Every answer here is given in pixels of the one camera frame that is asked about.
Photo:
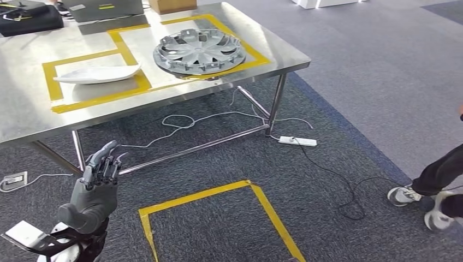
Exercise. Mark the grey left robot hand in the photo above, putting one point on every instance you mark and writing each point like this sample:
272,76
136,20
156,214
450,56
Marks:
94,202

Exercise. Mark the white curved plastic part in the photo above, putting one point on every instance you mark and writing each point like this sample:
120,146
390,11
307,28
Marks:
97,74

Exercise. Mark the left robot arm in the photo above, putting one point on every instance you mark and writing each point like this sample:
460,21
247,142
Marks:
94,247

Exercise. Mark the stainless steel workbench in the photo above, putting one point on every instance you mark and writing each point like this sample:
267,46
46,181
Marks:
278,58

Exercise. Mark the metal floor socket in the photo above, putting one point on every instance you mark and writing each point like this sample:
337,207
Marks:
14,178

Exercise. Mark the yellow floor tape square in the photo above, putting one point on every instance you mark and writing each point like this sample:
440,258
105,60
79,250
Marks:
199,197

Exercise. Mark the grey plastic hubcap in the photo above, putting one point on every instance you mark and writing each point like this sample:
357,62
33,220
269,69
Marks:
199,50

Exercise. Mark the black carrying case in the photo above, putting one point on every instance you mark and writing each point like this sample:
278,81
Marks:
32,25

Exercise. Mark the grey laptop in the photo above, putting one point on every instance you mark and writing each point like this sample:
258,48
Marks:
108,11

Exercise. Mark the brown cardboard box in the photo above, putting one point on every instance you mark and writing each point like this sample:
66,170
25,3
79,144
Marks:
171,5

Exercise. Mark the white power strip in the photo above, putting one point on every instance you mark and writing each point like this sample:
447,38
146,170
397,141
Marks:
298,141

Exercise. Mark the white plinth with light strip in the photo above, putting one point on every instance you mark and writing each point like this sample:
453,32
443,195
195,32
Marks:
325,3

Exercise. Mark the person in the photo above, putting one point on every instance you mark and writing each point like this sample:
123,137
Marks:
441,170

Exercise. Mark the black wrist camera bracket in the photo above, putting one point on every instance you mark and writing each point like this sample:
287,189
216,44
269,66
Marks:
54,243

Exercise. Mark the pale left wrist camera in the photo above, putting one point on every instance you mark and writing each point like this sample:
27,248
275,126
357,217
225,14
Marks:
25,235

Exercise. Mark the large yellow tape frame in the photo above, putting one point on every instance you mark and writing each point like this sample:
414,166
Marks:
188,19

